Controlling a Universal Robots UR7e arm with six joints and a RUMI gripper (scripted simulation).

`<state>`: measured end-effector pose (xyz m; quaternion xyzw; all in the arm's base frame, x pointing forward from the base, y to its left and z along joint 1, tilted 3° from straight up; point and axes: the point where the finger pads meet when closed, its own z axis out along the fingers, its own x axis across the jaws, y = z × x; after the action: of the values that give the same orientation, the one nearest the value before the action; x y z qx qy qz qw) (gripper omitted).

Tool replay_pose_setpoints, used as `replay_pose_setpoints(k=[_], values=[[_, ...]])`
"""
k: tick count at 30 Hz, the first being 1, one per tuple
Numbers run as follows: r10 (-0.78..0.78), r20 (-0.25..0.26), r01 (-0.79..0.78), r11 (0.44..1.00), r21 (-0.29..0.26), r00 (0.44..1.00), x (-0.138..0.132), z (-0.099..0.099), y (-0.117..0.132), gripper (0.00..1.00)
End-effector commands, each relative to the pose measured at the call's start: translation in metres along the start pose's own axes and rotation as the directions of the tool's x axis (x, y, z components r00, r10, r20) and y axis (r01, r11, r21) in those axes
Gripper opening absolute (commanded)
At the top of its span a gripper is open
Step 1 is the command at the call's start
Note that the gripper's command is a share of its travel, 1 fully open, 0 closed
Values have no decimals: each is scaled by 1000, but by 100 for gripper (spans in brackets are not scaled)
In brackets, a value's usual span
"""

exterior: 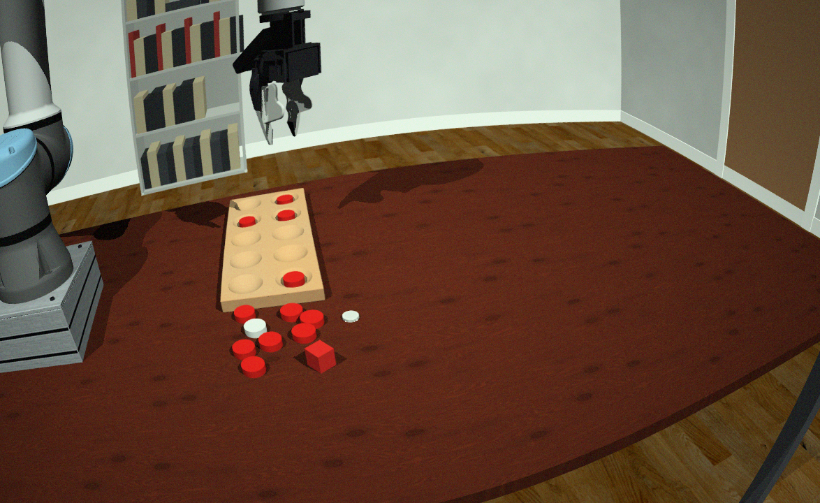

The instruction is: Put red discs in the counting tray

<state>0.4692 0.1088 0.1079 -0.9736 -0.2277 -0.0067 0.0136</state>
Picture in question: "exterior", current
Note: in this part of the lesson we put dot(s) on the red cube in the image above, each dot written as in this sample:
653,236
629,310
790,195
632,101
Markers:
320,356

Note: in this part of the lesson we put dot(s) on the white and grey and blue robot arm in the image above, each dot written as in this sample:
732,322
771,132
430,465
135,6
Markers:
36,151

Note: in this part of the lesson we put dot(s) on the tan tray with round pockets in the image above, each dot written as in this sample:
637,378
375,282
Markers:
252,269

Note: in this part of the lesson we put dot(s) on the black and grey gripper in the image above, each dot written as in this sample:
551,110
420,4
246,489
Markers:
300,60

